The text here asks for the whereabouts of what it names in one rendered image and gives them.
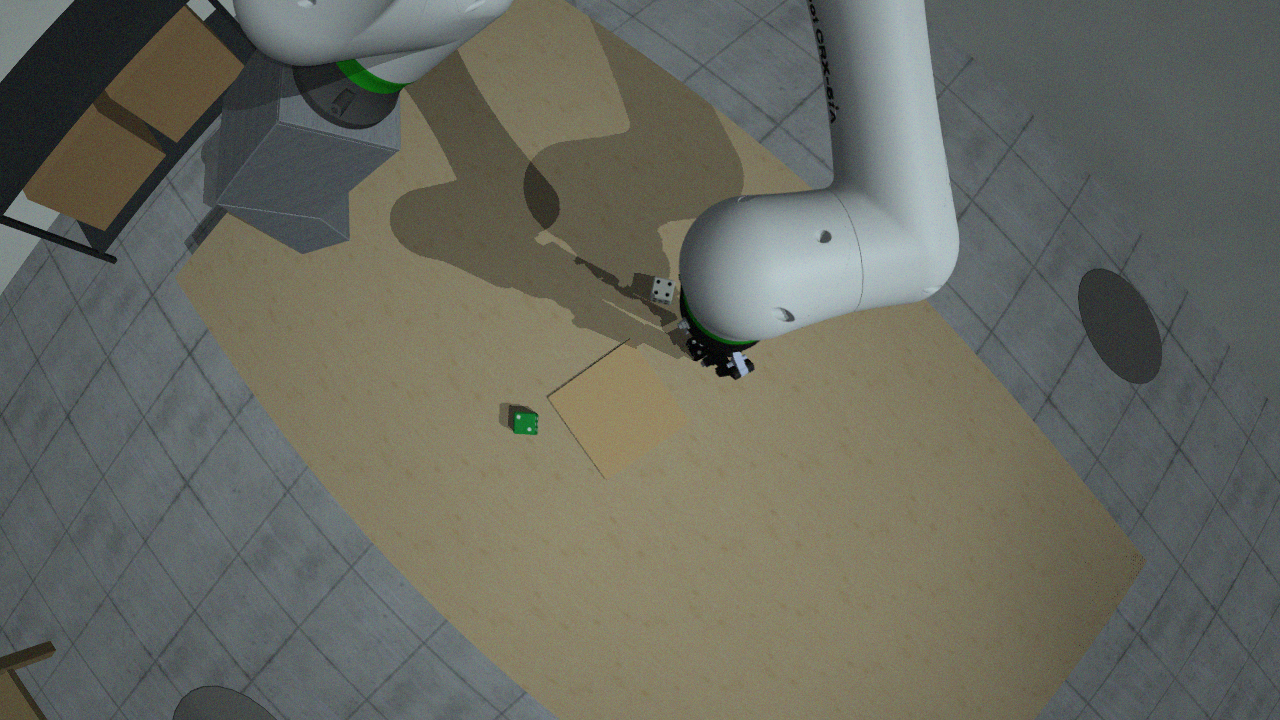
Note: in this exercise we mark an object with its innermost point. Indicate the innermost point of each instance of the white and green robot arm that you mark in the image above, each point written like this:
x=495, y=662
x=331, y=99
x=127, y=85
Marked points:
x=884, y=232

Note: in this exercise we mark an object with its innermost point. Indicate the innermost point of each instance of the white die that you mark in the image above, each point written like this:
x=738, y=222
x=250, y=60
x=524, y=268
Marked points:
x=662, y=290

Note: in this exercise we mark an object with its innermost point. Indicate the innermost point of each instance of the green die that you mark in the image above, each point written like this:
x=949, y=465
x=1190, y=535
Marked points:
x=525, y=423

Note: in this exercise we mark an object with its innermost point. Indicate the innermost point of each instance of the tan square mat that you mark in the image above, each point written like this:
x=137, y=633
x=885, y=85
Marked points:
x=618, y=409

